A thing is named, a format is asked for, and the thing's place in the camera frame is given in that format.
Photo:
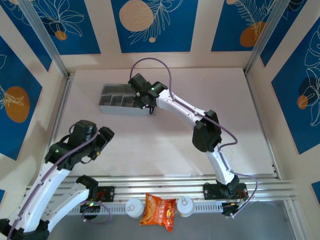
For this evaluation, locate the grey compartment organizer tray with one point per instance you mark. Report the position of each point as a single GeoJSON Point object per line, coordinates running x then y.
{"type": "Point", "coordinates": [117, 110]}

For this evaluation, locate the black controller module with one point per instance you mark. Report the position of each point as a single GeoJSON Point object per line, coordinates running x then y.
{"type": "Point", "coordinates": [230, 210]}
{"type": "Point", "coordinates": [88, 207]}

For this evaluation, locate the aluminium side rail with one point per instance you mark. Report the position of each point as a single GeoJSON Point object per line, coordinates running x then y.
{"type": "Point", "coordinates": [252, 95]}
{"type": "Point", "coordinates": [63, 100]}

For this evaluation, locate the white can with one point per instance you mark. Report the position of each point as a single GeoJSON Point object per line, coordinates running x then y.
{"type": "Point", "coordinates": [133, 207]}
{"type": "Point", "coordinates": [185, 206]}

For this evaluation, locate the aluminium corner post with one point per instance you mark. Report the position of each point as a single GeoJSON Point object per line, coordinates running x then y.
{"type": "Point", "coordinates": [47, 42]}
{"type": "Point", "coordinates": [262, 37]}

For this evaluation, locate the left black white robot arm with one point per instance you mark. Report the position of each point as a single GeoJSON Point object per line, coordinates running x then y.
{"type": "Point", "coordinates": [32, 200]}

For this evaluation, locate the orange snack bag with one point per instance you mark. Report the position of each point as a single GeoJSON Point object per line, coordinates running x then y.
{"type": "Point", "coordinates": [157, 212]}

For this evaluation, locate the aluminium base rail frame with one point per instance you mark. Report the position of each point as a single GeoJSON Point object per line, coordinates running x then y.
{"type": "Point", "coordinates": [162, 186]}

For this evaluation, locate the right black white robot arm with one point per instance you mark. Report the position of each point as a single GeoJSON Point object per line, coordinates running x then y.
{"type": "Point", "coordinates": [207, 135]}

